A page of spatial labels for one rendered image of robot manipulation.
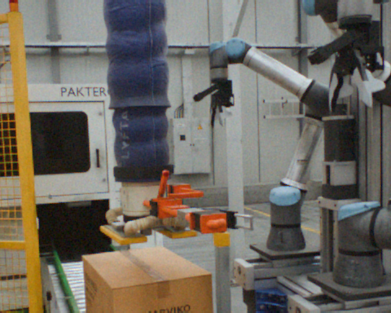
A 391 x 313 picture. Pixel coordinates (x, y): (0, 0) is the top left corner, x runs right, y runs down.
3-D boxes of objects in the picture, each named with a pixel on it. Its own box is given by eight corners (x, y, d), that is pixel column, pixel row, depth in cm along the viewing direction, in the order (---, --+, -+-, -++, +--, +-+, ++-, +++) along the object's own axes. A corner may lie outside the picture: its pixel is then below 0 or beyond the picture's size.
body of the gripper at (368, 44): (385, 72, 109) (385, 16, 107) (350, 72, 107) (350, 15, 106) (365, 77, 116) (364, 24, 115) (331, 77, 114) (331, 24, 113)
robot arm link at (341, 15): (349, -5, 105) (329, 6, 113) (349, 17, 106) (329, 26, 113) (380, -4, 107) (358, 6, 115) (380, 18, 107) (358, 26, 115)
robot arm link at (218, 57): (226, 39, 200) (206, 41, 203) (227, 67, 201) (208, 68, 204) (230, 43, 208) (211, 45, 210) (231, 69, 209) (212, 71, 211)
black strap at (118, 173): (107, 176, 195) (107, 165, 194) (162, 172, 203) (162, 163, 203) (121, 179, 174) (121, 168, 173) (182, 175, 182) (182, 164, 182)
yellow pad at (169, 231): (143, 226, 208) (143, 214, 207) (166, 223, 211) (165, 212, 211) (172, 240, 176) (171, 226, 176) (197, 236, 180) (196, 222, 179)
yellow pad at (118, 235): (99, 231, 201) (98, 218, 200) (123, 228, 205) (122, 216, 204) (120, 245, 169) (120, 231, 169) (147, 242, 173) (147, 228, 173)
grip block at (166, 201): (149, 215, 168) (148, 198, 168) (175, 213, 172) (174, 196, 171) (156, 218, 161) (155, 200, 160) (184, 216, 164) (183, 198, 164)
